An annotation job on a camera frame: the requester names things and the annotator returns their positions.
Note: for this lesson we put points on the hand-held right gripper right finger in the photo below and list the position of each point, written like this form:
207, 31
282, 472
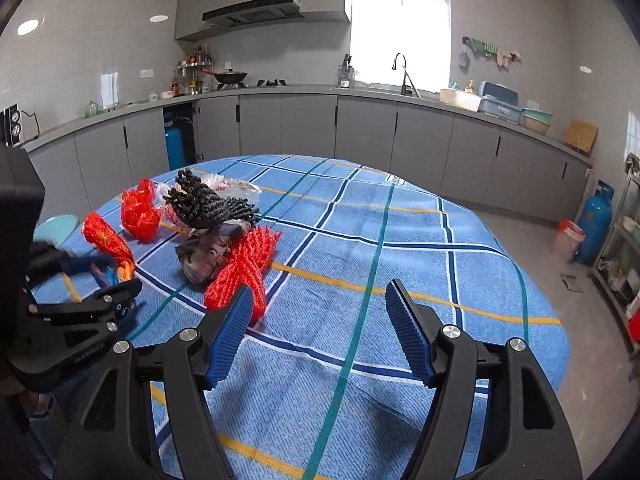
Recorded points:
407, 332

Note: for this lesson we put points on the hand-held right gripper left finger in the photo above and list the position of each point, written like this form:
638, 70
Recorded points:
230, 332

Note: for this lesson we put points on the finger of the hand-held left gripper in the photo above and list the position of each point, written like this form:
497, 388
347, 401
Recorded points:
60, 260
90, 305

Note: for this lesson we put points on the light blue metal bin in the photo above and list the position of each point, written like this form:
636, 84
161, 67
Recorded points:
57, 230

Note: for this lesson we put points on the orange snack wrapper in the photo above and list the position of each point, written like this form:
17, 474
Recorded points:
105, 240

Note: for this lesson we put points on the red foam net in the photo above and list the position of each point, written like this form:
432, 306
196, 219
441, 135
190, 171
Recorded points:
240, 265

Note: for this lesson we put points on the dark bag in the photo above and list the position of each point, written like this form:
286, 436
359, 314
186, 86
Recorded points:
205, 260

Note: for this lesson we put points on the red plastic bag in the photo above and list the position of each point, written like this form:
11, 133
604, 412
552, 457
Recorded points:
140, 215

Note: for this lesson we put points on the black foam net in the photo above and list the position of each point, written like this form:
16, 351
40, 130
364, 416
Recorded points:
205, 205

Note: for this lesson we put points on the clear plastic bag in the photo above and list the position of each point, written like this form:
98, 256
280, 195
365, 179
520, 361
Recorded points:
235, 187

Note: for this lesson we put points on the white microwave oven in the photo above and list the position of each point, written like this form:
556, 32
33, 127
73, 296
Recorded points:
12, 127

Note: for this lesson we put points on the blue plaid tablecloth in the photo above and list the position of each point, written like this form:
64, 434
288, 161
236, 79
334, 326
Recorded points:
350, 240

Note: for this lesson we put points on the blue water filter tank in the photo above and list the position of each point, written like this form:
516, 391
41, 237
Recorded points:
174, 150

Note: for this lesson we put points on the brown cardboard scrap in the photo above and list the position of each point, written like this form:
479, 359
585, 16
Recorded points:
572, 282

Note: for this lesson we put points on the pink waste bin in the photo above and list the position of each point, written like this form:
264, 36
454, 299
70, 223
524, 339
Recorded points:
567, 242

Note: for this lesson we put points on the grey lower kitchen cabinets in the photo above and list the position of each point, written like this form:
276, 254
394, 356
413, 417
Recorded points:
365, 125

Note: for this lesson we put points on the blue gas cylinder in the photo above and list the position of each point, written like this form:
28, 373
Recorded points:
594, 230

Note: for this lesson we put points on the spice rack with bottles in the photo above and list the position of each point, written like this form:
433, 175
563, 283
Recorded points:
192, 75

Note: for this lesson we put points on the metal shelf rack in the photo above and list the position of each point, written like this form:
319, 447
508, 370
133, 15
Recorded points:
622, 280

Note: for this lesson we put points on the white plastic tub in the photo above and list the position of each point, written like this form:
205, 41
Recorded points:
460, 100

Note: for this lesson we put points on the beige bowl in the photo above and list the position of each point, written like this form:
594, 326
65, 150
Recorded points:
536, 127

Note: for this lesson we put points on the black wok with lid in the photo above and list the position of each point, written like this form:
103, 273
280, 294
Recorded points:
232, 77

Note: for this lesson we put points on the black kitchen faucet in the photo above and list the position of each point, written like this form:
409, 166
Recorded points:
406, 85

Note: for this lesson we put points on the blue dish rack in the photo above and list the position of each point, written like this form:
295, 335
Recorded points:
500, 100

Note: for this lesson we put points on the soap bottle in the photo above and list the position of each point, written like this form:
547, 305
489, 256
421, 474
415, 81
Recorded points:
469, 87

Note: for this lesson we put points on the gas stove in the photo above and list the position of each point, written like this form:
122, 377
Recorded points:
270, 82

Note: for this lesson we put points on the teal basin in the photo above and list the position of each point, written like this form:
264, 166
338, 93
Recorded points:
537, 112

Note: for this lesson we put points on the knife holder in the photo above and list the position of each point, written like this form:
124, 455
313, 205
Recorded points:
345, 79

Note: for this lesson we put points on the wooden cutting board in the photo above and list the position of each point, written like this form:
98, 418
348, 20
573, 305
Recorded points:
581, 136

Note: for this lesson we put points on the hanging scrubber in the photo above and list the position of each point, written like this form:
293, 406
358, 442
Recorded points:
464, 60

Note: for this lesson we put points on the beige hanging glove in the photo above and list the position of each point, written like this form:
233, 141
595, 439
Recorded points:
507, 57

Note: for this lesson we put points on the green hanging cloth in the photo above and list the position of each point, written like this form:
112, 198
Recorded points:
480, 46

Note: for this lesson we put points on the bright kitchen window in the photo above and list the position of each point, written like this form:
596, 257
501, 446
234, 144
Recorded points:
400, 35

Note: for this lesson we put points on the black range hood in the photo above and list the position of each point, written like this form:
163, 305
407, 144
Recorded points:
255, 10

